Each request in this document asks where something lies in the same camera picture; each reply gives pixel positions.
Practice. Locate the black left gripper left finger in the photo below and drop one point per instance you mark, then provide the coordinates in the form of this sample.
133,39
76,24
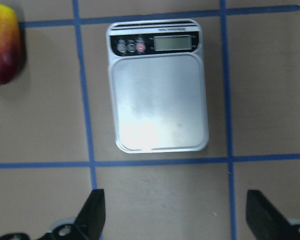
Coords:
89,223

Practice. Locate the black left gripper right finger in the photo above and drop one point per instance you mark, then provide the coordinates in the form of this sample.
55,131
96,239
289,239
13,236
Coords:
266,222

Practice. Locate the silver digital kitchen scale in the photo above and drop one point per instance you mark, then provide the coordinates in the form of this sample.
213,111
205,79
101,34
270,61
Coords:
157,85

